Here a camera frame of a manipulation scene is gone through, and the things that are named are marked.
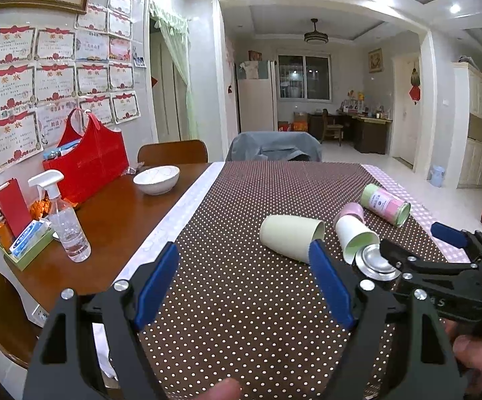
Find green tray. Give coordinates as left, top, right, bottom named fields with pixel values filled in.
left=0, top=227, right=55, bottom=271

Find red box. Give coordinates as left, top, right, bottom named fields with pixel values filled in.
left=0, top=178, right=33, bottom=238

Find white refrigerator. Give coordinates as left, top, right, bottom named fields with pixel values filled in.
left=236, top=60, right=277, bottom=133

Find blue white packet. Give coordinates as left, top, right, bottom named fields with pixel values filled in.
left=43, top=143, right=77, bottom=162

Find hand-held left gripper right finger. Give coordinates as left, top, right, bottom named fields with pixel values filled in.
left=308, top=238, right=469, bottom=400

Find ceiling lamp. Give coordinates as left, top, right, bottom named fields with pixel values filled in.
left=303, top=19, right=329, bottom=45

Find silver metal cup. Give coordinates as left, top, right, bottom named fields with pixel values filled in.
left=353, top=244, right=400, bottom=291

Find window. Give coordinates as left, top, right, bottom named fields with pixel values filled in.
left=278, top=54, right=332, bottom=101

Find white cabinet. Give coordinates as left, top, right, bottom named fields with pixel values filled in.
left=453, top=60, right=482, bottom=190

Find wall power outlet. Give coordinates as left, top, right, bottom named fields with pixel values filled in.
left=28, top=305, right=50, bottom=326

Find red gift boxes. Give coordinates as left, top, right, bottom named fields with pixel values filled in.
left=278, top=110, right=308, bottom=133

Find person's left hand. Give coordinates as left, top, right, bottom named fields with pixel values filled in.
left=190, top=377, right=242, bottom=400

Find green curtain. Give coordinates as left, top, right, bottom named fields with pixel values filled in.
left=148, top=0, right=200, bottom=140

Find wall of award certificates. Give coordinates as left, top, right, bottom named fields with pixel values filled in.
left=0, top=0, right=142, bottom=176

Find dark wooden desk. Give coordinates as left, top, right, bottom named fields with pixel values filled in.
left=308, top=110, right=393, bottom=155

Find blue white tissue pack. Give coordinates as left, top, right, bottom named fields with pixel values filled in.
left=10, top=219, right=54, bottom=257

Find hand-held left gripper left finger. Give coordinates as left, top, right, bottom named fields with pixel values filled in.
left=23, top=242, right=181, bottom=400

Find cream cup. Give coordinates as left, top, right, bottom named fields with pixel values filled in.
left=259, top=214, right=326, bottom=266

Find blue bin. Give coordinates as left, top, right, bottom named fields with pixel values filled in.
left=430, top=165, right=447, bottom=188

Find clear spray bottle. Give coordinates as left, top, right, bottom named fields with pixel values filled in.
left=28, top=171, right=92, bottom=263

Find dark wooden chair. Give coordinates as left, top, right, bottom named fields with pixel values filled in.
left=321, top=109, right=345, bottom=146

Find orange snack packet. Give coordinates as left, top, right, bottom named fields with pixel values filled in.
left=30, top=198, right=52, bottom=220

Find person's right hand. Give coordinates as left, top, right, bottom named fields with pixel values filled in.
left=444, top=319, right=482, bottom=384

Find white entrance door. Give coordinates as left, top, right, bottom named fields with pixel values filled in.
left=393, top=52, right=423, bottom=167

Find red tote bag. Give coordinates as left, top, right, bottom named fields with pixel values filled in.
left=42, top=108, right=130, bottom=205

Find brown dotted tablecloth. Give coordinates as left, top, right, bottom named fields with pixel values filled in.
left=139, top=160, right=475, bottom=400

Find white bowl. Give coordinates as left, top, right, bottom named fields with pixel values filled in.
left=133, top=165, right=181, bottom=196

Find white cup with pink base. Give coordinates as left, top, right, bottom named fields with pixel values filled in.
left=333, top=202, right=381, bottom=264

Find orange lighter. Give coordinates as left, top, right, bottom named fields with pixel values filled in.
left=0, top=214, right=13, bottom=253

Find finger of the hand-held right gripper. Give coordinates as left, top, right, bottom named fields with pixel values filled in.
left=380, top=239, right=482, bottom=278
left=430, top=222, right=482, bottom=261

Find green and pink cup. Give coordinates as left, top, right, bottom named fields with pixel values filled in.
left=359, top=183, right=412, bottom=228

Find grey covered chair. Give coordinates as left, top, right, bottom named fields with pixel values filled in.
left=225, top=131, right=323, bottom=163

